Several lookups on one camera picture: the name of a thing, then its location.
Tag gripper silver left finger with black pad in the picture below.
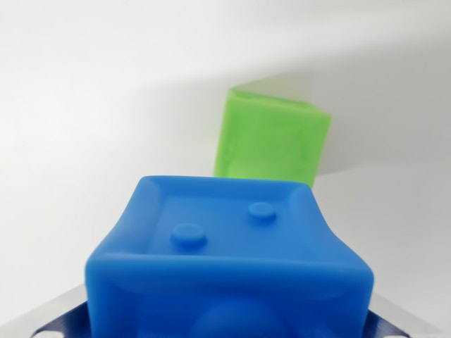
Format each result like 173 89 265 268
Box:
0 283 93 338

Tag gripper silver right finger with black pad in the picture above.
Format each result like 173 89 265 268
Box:
361 285 451 338

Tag blue soft cube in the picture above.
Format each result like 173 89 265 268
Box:
85 175 375 338

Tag green soft cube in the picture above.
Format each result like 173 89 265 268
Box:
213 86 333 187

